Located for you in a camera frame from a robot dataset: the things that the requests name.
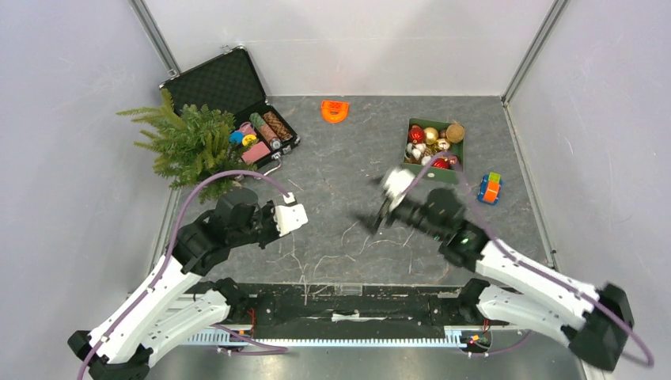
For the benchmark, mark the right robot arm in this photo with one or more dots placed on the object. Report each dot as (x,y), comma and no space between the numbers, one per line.
(592,322)

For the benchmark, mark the blue dealer button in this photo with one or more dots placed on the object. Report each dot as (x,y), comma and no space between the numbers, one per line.
(236,138)

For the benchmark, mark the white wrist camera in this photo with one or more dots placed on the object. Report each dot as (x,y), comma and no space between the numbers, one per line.
(395,183)
(290,218)

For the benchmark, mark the clear battery box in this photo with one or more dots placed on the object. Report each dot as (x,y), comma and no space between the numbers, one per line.
(349,289)

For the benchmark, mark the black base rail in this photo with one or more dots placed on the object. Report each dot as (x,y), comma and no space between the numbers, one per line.
(313,312)

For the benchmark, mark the twine ball ornament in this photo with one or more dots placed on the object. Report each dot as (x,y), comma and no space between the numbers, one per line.
(455,133)

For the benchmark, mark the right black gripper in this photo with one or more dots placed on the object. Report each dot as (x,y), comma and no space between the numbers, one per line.
(384,210)

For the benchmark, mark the red glitter bauble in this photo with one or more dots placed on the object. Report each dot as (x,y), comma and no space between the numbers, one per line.
(416,135)

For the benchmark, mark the orange plastic piece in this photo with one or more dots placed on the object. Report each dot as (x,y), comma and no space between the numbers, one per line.
(334,111)

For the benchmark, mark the small green christmas tree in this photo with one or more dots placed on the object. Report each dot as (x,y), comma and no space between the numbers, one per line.
(191,142)

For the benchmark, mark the blue orange toy car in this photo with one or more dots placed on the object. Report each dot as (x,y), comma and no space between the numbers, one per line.
(490,187)

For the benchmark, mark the gold bauble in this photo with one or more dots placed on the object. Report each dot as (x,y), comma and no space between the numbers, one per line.
(431,135)

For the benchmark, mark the pink card deck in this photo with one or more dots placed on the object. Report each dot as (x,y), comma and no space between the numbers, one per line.
(255,153)

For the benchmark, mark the green ornament box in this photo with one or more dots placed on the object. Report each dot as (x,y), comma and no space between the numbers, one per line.
(445,168)

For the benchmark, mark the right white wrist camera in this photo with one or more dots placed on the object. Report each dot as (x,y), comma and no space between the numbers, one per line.
(395,183)

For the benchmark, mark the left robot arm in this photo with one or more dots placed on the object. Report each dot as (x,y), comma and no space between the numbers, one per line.
(140,333)

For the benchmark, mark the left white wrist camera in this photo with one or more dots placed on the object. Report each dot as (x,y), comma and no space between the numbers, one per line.
(290,218)

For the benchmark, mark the black poker chip case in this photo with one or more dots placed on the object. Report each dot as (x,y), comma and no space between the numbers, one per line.
(230,82)

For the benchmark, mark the yellow big blind button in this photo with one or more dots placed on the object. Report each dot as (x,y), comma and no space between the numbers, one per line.
(249,140)

